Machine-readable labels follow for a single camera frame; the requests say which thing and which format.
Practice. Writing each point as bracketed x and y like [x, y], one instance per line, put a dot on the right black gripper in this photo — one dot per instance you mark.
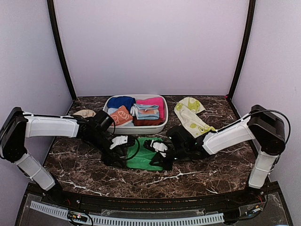
[160, 161]

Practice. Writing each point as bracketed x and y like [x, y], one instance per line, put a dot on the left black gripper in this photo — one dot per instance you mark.
[105, 157]

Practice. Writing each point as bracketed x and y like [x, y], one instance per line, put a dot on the cream yellow-green patterned towel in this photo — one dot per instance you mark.
[187, 110]

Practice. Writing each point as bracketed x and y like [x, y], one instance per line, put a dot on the green microfiber towel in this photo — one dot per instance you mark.
[143, 158]

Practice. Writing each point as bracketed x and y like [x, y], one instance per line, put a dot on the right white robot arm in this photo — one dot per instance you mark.
[267, 127]

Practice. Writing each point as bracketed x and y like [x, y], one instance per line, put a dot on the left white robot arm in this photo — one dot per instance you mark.
[21, 125]

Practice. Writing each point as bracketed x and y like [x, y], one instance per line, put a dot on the light blue towel underneath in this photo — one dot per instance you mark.
[111, 110]

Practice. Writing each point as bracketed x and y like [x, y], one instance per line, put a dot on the orange cartoon rolled towel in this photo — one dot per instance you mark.
[121, 116]

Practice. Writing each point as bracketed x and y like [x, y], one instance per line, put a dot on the blue rolled towel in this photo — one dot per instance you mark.
[117, 102]

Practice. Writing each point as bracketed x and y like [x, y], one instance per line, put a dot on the dark red rolled towel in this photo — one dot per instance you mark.
[156, 122]

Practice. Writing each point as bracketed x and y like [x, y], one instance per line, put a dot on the pink rolled towel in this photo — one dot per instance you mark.
[154, 101]

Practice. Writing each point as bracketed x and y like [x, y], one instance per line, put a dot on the light blue striped towel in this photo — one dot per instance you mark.
[145, 112]

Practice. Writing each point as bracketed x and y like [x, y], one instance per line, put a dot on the small circuit board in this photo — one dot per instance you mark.
[76, 217]

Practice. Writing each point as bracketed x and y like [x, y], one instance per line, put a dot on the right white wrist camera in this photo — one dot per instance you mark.
[159, 147]

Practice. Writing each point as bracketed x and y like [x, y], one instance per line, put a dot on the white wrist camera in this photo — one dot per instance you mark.
[119, 140]
[159, 147]

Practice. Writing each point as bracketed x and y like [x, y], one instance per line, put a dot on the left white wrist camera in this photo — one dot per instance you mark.
[119, 140]

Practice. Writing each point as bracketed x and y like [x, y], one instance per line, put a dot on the white slotted cable duct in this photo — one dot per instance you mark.
[98, 220]

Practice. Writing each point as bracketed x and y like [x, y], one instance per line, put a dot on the right black frame post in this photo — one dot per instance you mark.
[243, 49]

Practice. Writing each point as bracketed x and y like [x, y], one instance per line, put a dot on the black frame post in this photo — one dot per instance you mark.
[59, 48]
[243, 49]

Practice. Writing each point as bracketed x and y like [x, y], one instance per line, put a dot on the left black frame post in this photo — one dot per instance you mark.
[59, 48]

